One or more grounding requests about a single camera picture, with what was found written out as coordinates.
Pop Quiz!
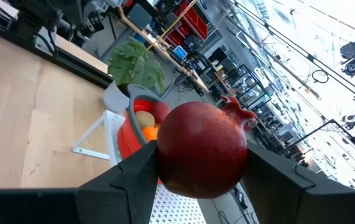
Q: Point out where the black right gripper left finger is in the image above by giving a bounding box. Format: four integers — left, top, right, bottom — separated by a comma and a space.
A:
0, 139, 159, 224

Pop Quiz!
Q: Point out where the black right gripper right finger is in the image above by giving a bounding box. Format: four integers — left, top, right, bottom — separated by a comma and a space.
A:
242, 141, 355, 224

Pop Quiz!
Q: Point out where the red collapsible colander bowl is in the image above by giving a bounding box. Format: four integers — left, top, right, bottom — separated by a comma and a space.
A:
116, 83, 172, 161

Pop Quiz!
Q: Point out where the round orange fruit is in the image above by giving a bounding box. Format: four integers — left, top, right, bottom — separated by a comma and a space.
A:
142, 125, 159, 142

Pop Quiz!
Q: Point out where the brown kiwi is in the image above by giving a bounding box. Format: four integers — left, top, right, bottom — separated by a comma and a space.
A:
134, 110, 156, 131

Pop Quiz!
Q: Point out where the white perforated shelf riser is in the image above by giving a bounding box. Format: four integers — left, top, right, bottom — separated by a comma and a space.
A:
71, 109, 208, 224

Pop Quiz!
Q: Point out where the green plant in white pot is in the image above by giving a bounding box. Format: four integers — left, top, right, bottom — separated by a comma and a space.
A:
102, 40, 167, 114

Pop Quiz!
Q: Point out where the open laptop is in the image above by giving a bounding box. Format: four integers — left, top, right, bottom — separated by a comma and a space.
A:
172, 45, 189, 62

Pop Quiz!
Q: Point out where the long wooden desk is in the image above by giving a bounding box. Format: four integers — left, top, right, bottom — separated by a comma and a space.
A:
116, 6, 211, 93

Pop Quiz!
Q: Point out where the metal rack with red bins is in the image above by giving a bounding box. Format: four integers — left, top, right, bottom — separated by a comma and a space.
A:
164, 0, 211, 47

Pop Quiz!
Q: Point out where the black ceiling cable reel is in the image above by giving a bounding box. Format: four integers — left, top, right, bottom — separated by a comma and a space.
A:
339, 39, 355, 60
341, 113, 355, 131
341, 55, 355, 78

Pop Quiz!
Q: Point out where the black hanging ring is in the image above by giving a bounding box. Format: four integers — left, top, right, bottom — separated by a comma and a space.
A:
311, 69, 330, 84

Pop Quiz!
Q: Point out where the black aluminium table frame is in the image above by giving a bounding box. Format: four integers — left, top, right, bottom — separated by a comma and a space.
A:
0, 2, 115, 90

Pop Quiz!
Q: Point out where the yellow hanging cable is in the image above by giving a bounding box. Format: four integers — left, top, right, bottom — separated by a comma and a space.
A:
145, 0, 199, 50

